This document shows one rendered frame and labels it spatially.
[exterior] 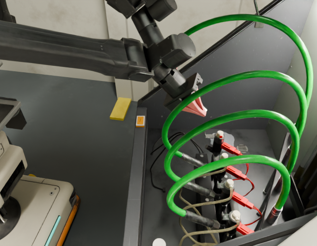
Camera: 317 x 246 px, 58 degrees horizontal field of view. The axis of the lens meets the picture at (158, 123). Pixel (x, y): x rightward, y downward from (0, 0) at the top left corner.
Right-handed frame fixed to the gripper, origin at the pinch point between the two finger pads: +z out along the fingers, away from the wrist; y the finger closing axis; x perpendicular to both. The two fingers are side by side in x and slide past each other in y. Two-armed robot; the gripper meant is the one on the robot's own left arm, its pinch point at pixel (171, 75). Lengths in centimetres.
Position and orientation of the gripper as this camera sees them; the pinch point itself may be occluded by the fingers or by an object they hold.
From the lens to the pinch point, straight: 81.7
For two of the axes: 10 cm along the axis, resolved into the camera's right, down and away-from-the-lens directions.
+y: 6.5, -3.5, 6.8
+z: 4.6, 8.9, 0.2
